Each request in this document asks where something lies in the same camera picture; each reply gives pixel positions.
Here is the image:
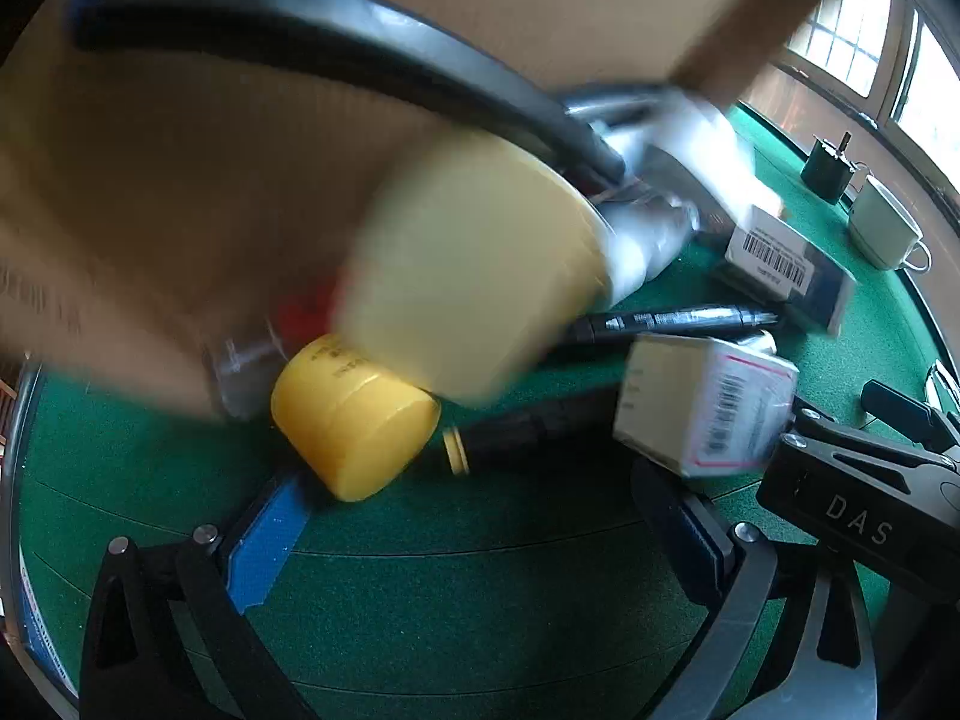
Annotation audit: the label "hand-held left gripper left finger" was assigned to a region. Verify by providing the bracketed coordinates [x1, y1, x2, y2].
[79, 474, 320, 720]

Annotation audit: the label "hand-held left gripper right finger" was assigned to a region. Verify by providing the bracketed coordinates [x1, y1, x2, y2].
[631, 456, 880, 720]

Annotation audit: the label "window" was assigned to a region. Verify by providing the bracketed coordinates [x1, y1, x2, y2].
[780, 0, 960, 188]

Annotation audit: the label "black marker yellow caps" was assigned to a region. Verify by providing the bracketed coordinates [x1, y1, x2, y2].
[442, 388, 625, 476]

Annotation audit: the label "white box pink label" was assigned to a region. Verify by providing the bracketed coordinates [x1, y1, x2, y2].
[613, 334, 800, 481]

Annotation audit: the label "pale green mug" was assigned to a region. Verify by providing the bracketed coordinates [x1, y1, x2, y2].
[849, 176, 932, 272]

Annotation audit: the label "black cable coil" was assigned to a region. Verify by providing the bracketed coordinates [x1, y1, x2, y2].
[67, 0, 627, 182]

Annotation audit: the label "brown cardboard box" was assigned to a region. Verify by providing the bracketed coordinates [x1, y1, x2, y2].
[0, 0, 833, 421]

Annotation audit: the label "red number candle pack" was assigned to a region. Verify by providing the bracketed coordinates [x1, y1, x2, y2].
[210, 277, 355, 421]

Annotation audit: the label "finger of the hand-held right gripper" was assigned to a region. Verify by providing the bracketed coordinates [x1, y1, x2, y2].
[861, 380, 960, 455]
[784, 406, 960, 485]

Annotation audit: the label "black motor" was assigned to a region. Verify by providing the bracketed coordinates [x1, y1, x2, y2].
[800, 133, 857, 203]

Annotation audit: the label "small white bottle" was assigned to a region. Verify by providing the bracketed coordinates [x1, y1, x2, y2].
[637, 94, 755, 203]

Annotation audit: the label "black pen white print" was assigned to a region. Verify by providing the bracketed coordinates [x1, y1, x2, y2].
[566, 304, 781, 347]

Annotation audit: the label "pale yellow soap block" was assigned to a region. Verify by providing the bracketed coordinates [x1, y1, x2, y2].
[341, 131, 610, 400]

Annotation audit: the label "yellow round jar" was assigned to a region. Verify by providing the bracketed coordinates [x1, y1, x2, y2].
[271, 335, 442, 502]

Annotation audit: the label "dark box barcode label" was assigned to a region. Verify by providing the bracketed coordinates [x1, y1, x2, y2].
[712, 206, 857, 336]

